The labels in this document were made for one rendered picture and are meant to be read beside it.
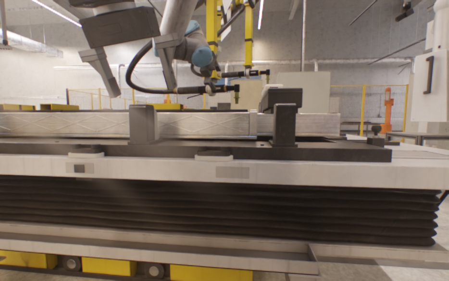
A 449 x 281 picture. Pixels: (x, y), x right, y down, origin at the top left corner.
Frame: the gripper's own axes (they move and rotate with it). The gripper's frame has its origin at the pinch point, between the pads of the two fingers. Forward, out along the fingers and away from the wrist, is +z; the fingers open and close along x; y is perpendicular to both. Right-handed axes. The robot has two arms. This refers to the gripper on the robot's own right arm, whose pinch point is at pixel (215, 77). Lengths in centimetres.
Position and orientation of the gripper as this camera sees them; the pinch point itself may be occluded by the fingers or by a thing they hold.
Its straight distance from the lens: 127.3
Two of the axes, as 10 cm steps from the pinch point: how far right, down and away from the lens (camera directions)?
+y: 9.3, 0.4, -3.7
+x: 1.9, -9.1, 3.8
